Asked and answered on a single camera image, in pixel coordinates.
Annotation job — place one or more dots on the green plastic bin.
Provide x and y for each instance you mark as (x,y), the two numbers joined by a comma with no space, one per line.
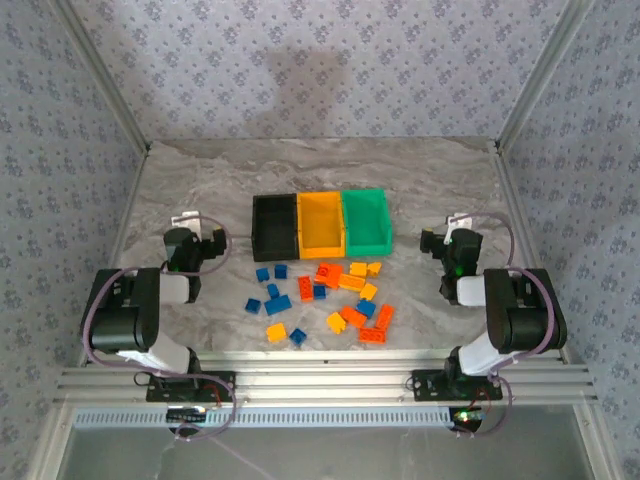
(367,220)

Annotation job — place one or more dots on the long blue lego brick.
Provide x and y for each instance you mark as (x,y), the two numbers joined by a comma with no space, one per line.
(277,304)

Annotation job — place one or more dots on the long orange lego brick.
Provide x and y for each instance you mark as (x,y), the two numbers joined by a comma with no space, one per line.
(305,288)
(372,335)

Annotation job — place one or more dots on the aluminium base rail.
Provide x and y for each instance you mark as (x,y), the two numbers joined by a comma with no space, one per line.
(325,380)

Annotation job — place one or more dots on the small controller circuit board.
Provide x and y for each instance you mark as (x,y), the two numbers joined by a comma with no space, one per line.
(187,414)
(467,417)

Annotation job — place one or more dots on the orange studded lego brick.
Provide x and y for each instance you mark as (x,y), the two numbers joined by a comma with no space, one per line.
(336,277)

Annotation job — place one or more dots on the aluminium table side rail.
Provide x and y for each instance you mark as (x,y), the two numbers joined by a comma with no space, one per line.
(516,200)
(126,215)

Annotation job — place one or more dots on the orange lego brick upside down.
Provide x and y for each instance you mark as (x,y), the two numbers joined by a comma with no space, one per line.
(321,271)

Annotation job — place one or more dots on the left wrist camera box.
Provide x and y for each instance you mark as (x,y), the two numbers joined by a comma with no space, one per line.
(186,220)

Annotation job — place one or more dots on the aluminium upright post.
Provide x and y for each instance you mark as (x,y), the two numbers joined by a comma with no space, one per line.
(105,75)
(542,75)

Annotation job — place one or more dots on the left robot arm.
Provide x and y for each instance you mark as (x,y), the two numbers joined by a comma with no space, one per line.
(120,320)

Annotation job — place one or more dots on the long yellow lego brick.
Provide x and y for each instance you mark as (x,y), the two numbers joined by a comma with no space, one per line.
(351,282)

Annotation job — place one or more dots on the yellow plastic bin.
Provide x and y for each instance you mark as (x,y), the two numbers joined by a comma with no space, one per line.
(320,225)

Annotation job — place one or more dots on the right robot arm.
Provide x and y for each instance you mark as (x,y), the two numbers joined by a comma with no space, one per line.
(520,320)

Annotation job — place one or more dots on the grey frame leg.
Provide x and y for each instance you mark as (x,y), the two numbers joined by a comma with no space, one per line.
(47,440)
(597,440)

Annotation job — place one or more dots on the black plastic bin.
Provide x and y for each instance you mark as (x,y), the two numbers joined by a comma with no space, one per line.
(275,225)

